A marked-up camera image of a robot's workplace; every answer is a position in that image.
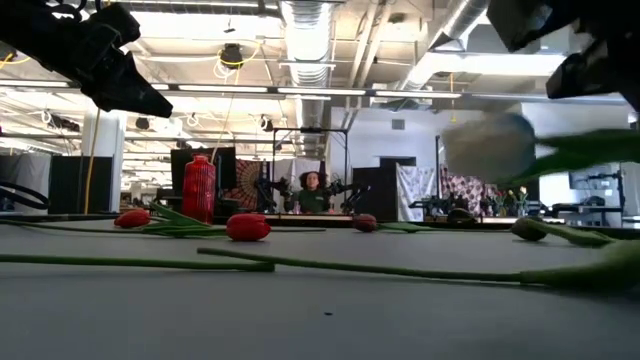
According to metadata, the red ribbed glass vase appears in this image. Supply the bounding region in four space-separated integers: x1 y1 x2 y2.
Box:
181 154 218 225

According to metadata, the mandala tapestry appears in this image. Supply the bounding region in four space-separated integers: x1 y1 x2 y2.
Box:
223 158 265 211

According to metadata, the black rig frame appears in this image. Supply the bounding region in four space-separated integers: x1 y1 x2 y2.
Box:
271 127 350 216

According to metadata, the white patterned cloth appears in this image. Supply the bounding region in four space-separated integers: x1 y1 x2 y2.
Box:
396 163 437 222

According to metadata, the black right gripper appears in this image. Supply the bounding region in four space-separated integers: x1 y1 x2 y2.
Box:
487 0 640 111

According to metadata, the gray curtain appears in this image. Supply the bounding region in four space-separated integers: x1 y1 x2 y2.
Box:
0 153 51 214

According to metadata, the silver ventilation duct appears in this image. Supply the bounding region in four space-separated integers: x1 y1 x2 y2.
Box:
397 0 491 106
278 0 335 156

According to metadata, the wooden top workbench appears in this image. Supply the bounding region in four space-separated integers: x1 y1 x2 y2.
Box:
474 213 567 226

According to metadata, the person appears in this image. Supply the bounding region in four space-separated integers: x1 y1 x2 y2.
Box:
285 170 332 215

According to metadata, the black ceiling device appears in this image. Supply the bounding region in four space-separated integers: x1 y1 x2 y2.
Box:
219 43 245 70

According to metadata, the red artificial tulip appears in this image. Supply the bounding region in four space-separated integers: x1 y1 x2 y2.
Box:
113 201 327 237
352 213 501 235
196 238 640 294
0 215 273 243

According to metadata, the vase with yellow flowers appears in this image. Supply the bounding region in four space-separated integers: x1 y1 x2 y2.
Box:
505 185 530 217

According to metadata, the white artificial tulip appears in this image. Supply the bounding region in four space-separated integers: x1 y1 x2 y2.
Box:
440 112 640 187

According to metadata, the black table border frame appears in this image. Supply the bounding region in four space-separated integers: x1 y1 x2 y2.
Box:
0 212 640 236

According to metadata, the black screen panel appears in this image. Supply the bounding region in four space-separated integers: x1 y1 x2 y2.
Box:
170 146 238 204

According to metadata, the dark blackish artificial tulip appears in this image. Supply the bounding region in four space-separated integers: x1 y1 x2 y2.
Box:
510 217 619 248

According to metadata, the dark office desk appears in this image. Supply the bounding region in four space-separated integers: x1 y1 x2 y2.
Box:
549 195 626 227

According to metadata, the black partition panel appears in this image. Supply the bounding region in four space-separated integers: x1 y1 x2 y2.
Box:
352 156 417 222
48 155 114 215

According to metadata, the yellow hanging cable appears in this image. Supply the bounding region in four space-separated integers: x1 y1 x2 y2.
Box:
82 108 102 215

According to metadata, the computer monitor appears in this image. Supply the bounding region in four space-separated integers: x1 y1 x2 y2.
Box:
568 164 615 192

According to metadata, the pink patterned fabric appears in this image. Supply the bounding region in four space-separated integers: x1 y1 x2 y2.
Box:
442 177 496 216

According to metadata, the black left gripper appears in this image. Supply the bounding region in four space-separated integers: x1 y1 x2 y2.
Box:
0 0 174 119

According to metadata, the long ceiling light strip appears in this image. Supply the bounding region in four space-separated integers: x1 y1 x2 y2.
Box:
0 78 71 89
374 90 462 99
277 87 368 97
177 84 270 94

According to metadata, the black cable loop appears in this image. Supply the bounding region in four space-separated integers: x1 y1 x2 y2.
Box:
0 180 51 211

